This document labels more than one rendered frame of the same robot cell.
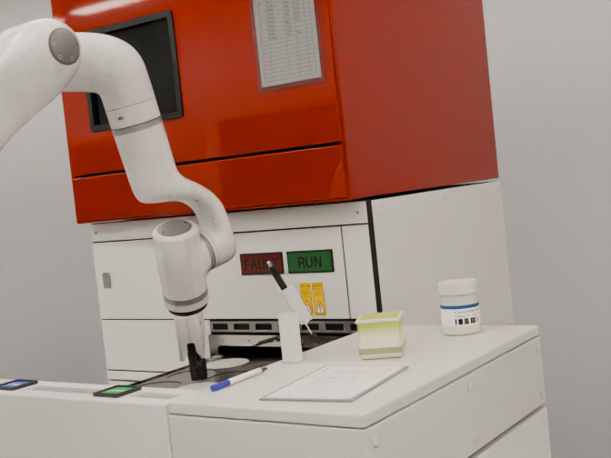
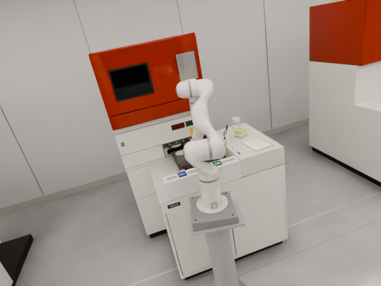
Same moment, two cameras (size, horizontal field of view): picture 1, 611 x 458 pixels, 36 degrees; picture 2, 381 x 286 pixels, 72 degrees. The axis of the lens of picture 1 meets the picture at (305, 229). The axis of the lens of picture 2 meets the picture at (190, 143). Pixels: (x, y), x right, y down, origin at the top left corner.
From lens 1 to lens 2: 178 cm
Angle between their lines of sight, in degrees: 49
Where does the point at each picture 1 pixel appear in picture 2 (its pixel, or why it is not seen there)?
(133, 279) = (132, 141)
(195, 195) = not seen: hidden behind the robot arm
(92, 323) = not seen: outside the picture
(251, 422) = (261, 155)
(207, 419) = (250, 159)
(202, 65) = (160, 78)
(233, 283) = (169, 133)
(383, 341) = (244, 134)
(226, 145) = (170, 98)
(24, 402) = (195, 175)
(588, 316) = not seen: hidden behind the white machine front
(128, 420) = (229, 167)
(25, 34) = (209, 84)
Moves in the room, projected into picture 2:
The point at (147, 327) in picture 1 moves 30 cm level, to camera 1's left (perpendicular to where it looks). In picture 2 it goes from (140, 152) to (111, 169)
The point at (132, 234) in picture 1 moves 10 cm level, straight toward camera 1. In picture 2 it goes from (131, 129) to (140, 129)
